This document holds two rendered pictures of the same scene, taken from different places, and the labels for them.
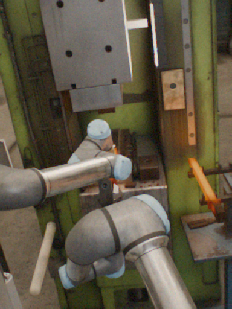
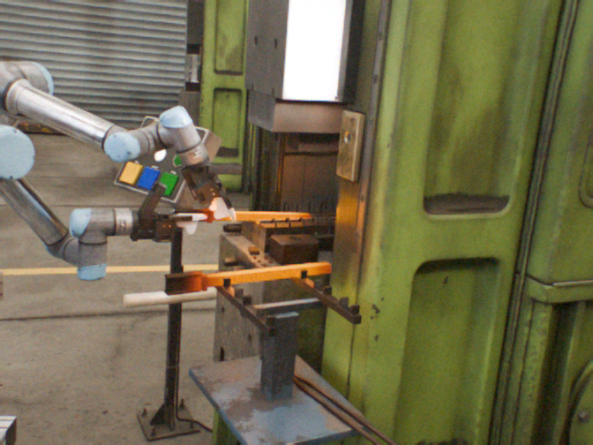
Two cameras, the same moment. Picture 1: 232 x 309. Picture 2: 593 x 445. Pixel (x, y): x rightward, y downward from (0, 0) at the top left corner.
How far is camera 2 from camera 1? 190 cm
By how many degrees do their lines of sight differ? 56
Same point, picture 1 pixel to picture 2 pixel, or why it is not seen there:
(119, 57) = (279, 58)
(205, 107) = (378, 196)
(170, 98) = (342, 156)
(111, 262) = (77, 251)
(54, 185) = (22, 101)
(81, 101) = (253, 109)
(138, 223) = not seen: outside the picture
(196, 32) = (389, 58)
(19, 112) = not seen: hidden behind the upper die
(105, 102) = (264, 120)
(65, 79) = (250, 74)
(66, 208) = not seen: hidden behind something
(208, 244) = (229, 374)
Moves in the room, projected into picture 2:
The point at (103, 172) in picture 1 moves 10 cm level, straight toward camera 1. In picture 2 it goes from (89, 132) to (47, 132)
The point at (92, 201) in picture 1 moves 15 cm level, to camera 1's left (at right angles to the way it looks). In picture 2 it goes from (224, 247) to (206, 234)
